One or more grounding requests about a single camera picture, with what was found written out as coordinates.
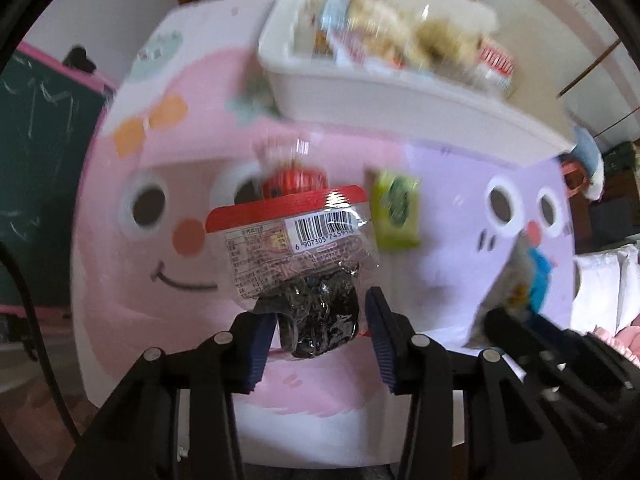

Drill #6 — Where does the red dark dried-fruit packet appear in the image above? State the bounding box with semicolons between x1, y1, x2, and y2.
205;185;380;359

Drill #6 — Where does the blue white cushion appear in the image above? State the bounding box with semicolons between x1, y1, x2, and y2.
570;125;605;202

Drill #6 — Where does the white plastic storage bin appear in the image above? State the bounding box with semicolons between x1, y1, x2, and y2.
257;0;575;167

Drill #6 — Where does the white blue snack packet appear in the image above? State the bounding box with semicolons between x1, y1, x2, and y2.
464;231;553;349

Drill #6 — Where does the small green snack packet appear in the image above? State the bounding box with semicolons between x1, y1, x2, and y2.
370;170;421;250

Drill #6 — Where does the cartoon face table cover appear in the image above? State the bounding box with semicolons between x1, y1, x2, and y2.
69;0;582;470

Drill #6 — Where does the green chalkboard pink frame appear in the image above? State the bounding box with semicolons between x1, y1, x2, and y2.
1;42;112;308

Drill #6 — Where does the pink plastic stool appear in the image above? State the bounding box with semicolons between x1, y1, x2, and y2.
560;157;589;198

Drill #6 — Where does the small red candy packet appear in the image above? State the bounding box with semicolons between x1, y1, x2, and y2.
255;136;329;198

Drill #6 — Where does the red white cookie packet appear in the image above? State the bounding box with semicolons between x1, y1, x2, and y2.
475;37;515;96

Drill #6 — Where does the blue yellow bread package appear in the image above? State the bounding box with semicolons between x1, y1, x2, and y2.
291;0;404;67

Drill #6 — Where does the clear bag yellow noodle cake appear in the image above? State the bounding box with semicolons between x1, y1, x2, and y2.
412;16;484;81

